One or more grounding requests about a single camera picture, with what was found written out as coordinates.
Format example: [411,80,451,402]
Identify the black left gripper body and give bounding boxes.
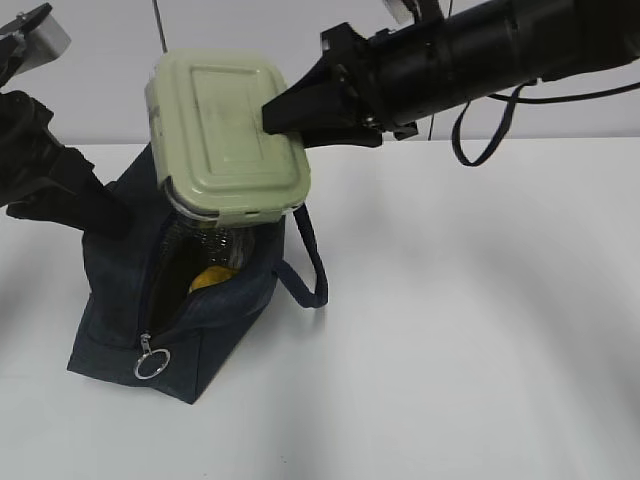
[1,91,58,205]

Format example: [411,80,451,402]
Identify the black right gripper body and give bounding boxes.
[321,23,440,140]

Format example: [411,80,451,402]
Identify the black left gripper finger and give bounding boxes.
[5,147,133,238]

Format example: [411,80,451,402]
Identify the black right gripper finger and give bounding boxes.
[262,56,355,134]
[299,120,383,148]

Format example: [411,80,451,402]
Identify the green lid glass container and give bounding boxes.
[145,48,311,227]

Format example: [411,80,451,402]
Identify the dark blue lunch bag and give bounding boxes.
[67,149,328,404]

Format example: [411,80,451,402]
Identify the yellow toy fruit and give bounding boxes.
[189,265,238,292]

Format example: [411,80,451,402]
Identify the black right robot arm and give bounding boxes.
[262,1,639,148]

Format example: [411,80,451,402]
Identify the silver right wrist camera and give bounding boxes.
[383,0,443,24]

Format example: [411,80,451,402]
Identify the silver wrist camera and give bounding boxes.
[383,0,443,24]
[1,2,71,86]

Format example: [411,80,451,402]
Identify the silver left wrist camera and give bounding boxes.
[1,2,71,86]

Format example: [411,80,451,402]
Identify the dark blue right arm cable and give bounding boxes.
[452,77,640,167]

